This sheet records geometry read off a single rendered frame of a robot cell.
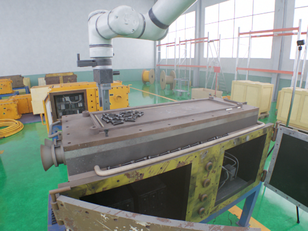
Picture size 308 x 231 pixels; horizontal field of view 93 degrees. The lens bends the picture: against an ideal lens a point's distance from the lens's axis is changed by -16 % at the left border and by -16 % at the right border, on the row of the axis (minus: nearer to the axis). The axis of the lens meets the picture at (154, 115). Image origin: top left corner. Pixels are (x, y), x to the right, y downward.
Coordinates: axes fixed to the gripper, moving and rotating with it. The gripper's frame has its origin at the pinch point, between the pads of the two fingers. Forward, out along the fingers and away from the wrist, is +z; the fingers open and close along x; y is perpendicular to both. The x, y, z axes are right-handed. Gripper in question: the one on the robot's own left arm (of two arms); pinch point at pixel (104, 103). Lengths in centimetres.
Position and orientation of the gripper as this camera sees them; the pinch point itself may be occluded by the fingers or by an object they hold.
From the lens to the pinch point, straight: 69.9
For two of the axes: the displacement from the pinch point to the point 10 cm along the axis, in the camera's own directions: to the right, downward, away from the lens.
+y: 8.8, -1.4, 4.6
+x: -4.8, -2.5, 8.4
